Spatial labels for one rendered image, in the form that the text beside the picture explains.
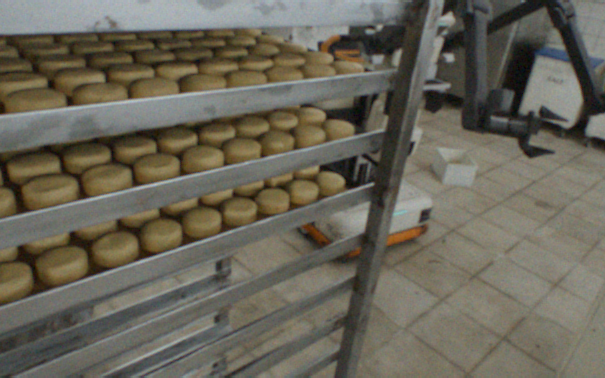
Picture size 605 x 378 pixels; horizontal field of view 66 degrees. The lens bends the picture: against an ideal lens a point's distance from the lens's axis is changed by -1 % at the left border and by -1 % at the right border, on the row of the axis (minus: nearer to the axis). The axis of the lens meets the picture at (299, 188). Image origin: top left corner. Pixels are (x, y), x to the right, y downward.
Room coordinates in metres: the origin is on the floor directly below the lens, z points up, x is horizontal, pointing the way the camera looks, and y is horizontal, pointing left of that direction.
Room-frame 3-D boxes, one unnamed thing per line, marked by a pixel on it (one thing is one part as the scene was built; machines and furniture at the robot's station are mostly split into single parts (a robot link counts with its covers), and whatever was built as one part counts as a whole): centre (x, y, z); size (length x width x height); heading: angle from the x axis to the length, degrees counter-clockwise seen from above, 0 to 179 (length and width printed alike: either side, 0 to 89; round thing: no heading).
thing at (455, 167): (3.12, -1.08, 0.08); 0.30 x 0.22 x 0.16; 3
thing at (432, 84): (2.04, -0.45, 0.87); 0.28 x 0.16 x 0.22; 125
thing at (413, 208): (2.28, -0.28, 0.16); 0.67 x 0.64 x 0.25; 35
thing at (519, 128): (1.29, -0.59, 0.99); 0.07 x 0.07 x 0.10; 80
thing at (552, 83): (4.68, -2.44, 0.38); 0.64 x 0.54 x 0.77; 139
